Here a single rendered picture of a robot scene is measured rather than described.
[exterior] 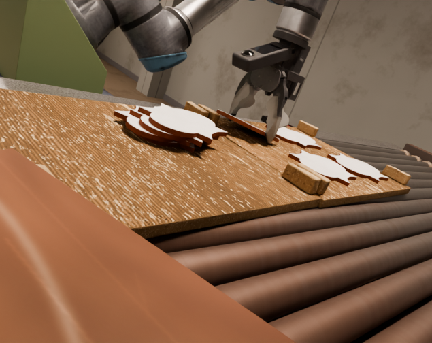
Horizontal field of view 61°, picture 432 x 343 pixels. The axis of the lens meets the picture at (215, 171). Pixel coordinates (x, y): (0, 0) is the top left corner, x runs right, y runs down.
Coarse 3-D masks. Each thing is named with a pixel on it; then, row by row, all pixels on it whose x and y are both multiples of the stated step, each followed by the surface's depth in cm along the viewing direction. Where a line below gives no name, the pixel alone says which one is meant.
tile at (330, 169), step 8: (304, 152) 77; (296, 160) 71; (304, 160) 71; (312, 160) 73; (320, 160) 75; (328, 160) 78; (312, 168) 67; (320, 168) 69; (328, 168) 71; (336, 168) 74; (328, 176) 66; (336, 176) 68; (344, 176) 70; (352, 176) 72; (344, 184) 67
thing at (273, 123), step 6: (276, 96) 71; (270, 102) 72; (276, 102) 71; (270, 108) 72; (276, 108) 71; (270, 114) 72; (276, 114) 71; (282, 114) 74; (270, 120) 72; (276, 120) 71; (282, 120) 74; (288, 120) 76; (270, 126) 72; (276, 126) 72; (282, 126) 74; (270, 132) 72; (276, 132) 73; (270, 138) 73
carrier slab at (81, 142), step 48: (0, 96) 49; (48, 96) 56; (0, 144) 37; (48, 144) 41; (96, 144) 45; (144, 144) 51; (96, 192) 35; (144, 192) 38; (192, 192) 42; (240, 192) 47; (288, 192) 54
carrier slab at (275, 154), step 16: (224, 128) 76; (240, 128) 81; (288, 128) 101; (240, 144) 68; (256, 144) 73; (272, 144) 77; (288, 144) 82; (320, 144) 96; (272, 160) 66; (288, 160) 70; (336, 192) 62; (352, 192) 65; (368, 192) 69; (384, 192) 74; (400, 192) 81
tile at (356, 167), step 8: (336, 160) 81; (344, 160) 84; (352, 160) 87; (344, 168) 78; (352, 168) 79; (360, 168) 81; (368, 168) 84; (360, 176) 77; (368, 176) 78; (376, 176) 80; (384, 176) 82
